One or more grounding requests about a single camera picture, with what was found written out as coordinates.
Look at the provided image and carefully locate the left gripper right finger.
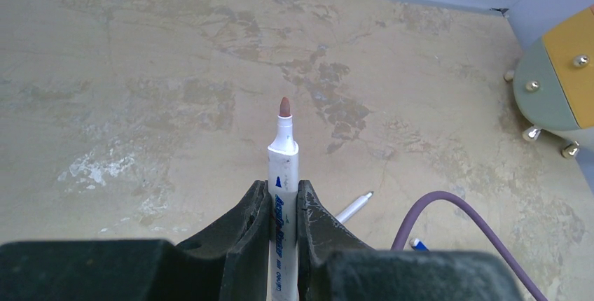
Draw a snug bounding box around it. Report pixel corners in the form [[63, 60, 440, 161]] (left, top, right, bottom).
[[298, 180, 522, 300]]

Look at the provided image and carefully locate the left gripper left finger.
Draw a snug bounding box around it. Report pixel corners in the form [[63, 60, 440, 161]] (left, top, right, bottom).
[[1, 181, 270, 300]]

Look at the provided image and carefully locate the white pen brown tip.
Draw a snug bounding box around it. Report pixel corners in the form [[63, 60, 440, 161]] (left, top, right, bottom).
[[268, 97, 299, 300]]

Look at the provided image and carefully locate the blue pen cap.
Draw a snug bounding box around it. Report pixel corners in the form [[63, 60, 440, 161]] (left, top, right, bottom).
[[409, 238, 429, 251]]

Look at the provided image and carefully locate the cream cylindrical drum toy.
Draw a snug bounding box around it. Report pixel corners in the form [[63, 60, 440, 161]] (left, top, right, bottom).
[[504, 6, 593, 159]]

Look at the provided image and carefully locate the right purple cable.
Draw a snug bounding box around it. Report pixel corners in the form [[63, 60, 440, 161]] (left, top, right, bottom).
[[391, 190, 548, 301]]

